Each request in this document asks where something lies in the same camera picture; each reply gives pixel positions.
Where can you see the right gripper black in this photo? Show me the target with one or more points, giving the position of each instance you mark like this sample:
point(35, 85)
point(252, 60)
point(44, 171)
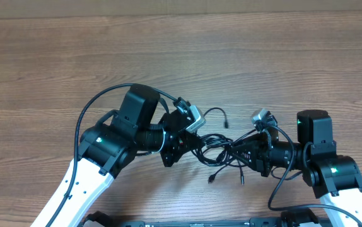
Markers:
point(259, 154)

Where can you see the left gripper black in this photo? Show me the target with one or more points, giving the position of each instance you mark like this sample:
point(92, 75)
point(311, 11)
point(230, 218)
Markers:
point(183, 143)

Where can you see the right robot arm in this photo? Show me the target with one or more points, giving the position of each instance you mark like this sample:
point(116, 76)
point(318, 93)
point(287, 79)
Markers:
point(336, 180)

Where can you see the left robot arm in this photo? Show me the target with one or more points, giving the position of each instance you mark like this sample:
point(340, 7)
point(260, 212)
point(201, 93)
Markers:
point(102, 151)

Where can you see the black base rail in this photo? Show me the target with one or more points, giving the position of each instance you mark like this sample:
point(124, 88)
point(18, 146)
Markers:
point(200, 223)

